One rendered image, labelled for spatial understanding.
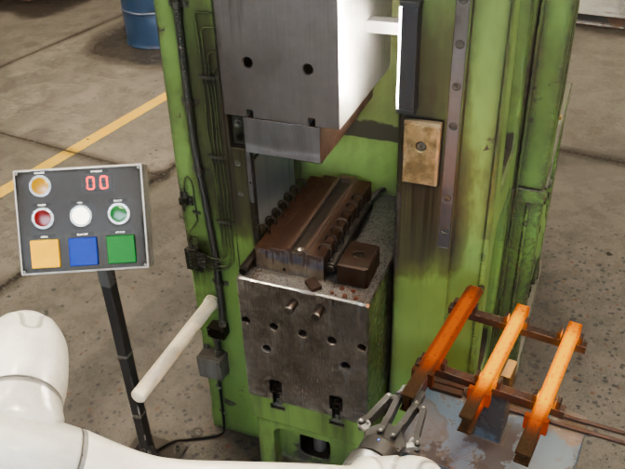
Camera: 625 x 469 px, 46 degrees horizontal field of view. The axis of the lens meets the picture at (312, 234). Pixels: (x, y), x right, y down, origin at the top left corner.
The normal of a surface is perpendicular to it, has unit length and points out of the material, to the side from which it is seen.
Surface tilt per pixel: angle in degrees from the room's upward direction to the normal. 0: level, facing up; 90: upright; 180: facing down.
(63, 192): 60
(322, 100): 90
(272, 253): 90
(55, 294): 0
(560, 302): 0
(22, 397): 31
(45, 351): 43
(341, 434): 90
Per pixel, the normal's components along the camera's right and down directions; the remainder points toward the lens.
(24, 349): 0.30, -0.84
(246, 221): -0.37, 0.53
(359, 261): -0.03, -0.83
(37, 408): 0.60, -0.67
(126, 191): 0.04, 0.07
